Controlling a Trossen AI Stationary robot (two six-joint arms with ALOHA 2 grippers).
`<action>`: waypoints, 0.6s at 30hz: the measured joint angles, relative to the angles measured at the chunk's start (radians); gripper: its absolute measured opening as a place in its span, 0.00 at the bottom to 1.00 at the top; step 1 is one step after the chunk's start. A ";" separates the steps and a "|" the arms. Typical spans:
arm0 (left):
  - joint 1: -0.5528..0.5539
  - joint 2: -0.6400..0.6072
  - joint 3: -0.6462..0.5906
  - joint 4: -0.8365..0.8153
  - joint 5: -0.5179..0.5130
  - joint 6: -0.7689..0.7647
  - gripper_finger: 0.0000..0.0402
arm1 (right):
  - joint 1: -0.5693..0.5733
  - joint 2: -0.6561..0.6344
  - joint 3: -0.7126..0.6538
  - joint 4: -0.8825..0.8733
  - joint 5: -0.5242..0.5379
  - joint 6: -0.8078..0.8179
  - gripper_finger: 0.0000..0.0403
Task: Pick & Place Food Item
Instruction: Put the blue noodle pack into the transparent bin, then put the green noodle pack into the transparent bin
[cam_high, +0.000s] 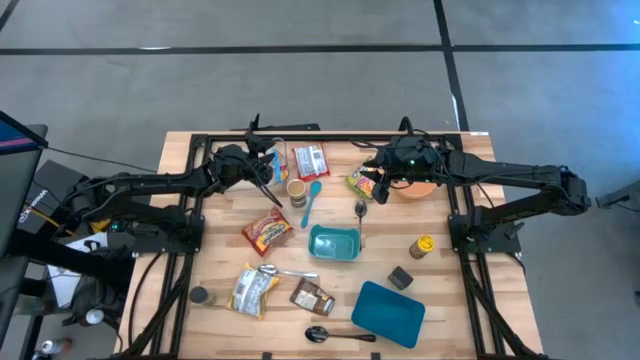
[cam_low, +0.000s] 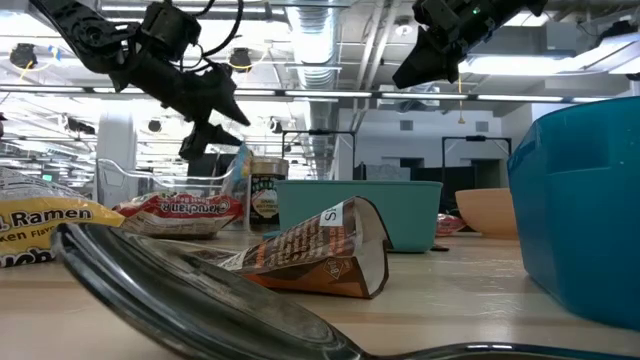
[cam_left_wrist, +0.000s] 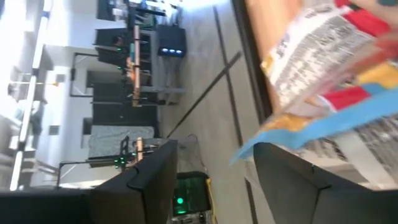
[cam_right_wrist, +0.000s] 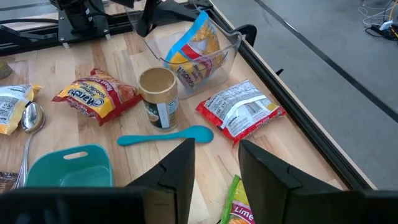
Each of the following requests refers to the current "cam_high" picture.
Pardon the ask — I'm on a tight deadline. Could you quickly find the black spoon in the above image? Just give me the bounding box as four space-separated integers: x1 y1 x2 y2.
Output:
304 325 377 345

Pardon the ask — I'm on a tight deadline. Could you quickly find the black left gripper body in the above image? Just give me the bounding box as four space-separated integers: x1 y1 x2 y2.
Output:
212 143 266 191

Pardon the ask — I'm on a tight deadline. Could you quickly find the small black box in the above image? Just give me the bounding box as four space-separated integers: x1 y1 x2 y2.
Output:
387 265 415 291

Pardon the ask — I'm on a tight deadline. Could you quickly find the yellow white ramen packet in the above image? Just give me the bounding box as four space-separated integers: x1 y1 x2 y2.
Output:
227 263 280 321

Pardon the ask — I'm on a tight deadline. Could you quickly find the light blue plastic spoon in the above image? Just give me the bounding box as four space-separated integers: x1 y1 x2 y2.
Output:
300 180 324 230

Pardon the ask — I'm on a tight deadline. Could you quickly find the dark-handled metal spoon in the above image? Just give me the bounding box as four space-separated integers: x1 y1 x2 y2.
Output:
354 199 369 251

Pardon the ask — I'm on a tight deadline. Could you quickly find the clear plastic bin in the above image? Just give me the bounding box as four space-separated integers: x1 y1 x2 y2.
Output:
219 135 290 194

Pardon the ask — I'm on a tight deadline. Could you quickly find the red yellow Maruchan ramen packet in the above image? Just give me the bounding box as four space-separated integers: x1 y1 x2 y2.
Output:
240 205 295 258

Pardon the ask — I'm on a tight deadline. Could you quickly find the thin black floor cable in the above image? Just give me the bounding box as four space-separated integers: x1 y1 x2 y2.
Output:
46 146 166 175

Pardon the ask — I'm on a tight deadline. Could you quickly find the dark blue plastic tray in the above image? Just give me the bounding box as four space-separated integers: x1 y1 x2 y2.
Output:
350 280 427 350

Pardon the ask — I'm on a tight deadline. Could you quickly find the computer monitor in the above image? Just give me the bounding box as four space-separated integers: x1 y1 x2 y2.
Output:
0 109 50 259

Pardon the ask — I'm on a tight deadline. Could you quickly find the blue striped ramen packet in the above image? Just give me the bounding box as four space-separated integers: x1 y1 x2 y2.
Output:
264 147 290 185

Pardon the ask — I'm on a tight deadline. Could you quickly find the teal plastic container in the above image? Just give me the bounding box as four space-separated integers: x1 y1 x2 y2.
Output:
307 224 362 262

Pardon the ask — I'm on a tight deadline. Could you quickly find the silver can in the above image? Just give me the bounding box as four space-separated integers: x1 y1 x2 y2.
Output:
39 338 73 356

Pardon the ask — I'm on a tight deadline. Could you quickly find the yellow cable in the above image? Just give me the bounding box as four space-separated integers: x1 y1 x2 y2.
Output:
29 205 79 237

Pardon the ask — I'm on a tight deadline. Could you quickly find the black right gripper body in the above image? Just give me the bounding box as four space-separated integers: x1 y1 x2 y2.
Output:
377 137 449 187

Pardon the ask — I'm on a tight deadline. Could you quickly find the black bar behind table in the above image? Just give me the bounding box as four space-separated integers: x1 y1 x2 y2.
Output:
230 122 322 133

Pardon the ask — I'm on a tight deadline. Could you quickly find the orange bowl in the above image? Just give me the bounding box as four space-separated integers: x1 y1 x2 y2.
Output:
397 180 438 200

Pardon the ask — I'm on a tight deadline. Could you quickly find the jar with yellow lid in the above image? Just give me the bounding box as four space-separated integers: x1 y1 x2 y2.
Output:
408 234 437 260

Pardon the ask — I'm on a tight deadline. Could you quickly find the silver metal spoon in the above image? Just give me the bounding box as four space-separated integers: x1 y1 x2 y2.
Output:
257 263 319 280

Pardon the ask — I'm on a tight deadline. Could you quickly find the black aluminium table frame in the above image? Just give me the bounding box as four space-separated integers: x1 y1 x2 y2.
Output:
107 130 549 360

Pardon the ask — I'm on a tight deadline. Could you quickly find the red barcode ramen packet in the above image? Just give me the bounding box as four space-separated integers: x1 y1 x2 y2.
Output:
292 143 331 183

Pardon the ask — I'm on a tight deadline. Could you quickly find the green red ramen packet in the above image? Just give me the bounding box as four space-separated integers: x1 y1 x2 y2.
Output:
345 162 381 202

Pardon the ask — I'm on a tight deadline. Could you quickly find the black equipment box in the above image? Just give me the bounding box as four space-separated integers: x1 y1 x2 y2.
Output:
19 158 107 236

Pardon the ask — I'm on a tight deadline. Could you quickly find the brown orange snack packet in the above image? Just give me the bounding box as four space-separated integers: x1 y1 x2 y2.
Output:
289 277 337 317

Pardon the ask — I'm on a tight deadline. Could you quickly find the glass jar tan lid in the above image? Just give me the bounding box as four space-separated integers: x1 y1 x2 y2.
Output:
285 178 309 209

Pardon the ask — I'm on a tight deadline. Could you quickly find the white paper sheet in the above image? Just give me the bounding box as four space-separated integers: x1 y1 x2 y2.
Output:
48 231 110 309

